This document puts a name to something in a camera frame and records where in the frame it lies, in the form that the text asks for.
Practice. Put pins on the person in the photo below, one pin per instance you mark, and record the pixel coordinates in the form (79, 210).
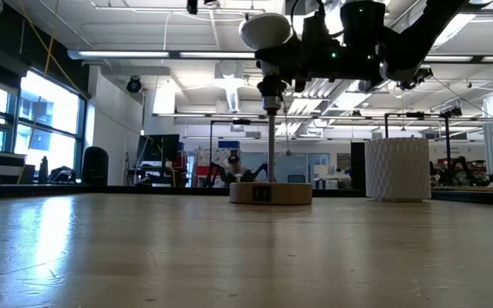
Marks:
(234, 164)

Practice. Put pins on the lamp stand with wooden base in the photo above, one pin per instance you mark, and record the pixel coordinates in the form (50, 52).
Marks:
(271, 193)

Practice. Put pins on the dark water bottle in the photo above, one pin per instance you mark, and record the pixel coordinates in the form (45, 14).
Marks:
(43, 171)

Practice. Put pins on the red black background robot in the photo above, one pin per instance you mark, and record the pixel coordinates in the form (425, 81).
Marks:
(465, 171)

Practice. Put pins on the black table edge rail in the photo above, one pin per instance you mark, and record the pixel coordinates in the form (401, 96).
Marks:
(37, 191)

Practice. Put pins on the black ceiling-mounted device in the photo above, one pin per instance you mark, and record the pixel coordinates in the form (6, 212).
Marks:
(417, 79)

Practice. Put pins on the dark bag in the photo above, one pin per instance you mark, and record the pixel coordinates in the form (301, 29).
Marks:
(62, 175)

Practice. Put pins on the black chair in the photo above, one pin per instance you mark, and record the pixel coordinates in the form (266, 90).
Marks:
(95, 169)

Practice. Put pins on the background black robot arm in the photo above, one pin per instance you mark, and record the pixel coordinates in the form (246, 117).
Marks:
(216, 171)
(257, 173)

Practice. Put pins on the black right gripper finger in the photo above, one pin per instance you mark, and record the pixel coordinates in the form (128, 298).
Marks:
(289, 57)

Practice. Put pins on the black pole stand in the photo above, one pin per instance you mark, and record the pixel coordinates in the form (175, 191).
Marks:
(447, 141)

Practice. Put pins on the white light bulb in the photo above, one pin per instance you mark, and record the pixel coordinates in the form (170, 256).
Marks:
(265, 30)

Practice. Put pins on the black monitor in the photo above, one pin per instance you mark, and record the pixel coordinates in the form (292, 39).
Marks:
(158, 147)

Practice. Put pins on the long ceiling light strip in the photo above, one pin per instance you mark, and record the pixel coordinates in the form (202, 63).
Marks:
(122, 54)

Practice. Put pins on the black cabinet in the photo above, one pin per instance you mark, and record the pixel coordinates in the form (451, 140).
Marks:
(358, 167)

